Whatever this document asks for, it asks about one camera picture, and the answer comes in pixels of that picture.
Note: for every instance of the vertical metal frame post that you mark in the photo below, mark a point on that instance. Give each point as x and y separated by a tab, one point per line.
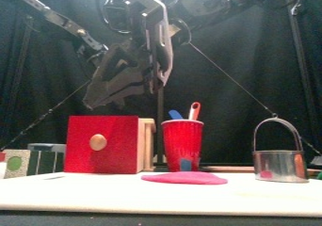
300	63

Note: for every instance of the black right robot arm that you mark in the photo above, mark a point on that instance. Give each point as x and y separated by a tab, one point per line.
201	5

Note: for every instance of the red drawer with wooden knob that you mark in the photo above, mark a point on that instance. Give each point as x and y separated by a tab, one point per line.
109	145

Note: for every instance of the red ribbed plastic cup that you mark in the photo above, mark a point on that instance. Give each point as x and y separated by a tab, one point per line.
182	145

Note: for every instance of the dark green striped box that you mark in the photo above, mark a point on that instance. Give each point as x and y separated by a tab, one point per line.
46	160

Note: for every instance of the blue plastic utensil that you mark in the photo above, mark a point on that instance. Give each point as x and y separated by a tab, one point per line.
176	115

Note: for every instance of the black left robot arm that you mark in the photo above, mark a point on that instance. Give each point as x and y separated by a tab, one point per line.
63	21

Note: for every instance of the block with green dot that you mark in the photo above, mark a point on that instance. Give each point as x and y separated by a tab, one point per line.
17	164

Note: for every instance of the wooden drawer cabinet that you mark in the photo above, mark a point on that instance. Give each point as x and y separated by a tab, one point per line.
148	145

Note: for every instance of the white cutting board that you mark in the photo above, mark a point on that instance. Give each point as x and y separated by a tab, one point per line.
126	195

